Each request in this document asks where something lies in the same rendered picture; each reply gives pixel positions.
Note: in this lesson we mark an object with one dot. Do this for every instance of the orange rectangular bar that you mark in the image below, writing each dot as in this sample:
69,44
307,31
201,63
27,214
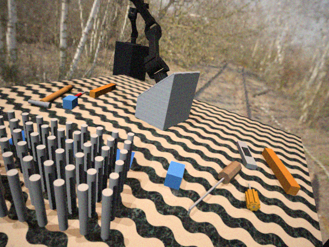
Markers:
102,90
286,180

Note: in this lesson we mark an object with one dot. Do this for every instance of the blue cube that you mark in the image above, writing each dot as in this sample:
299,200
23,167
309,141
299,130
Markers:
70,102
174,175

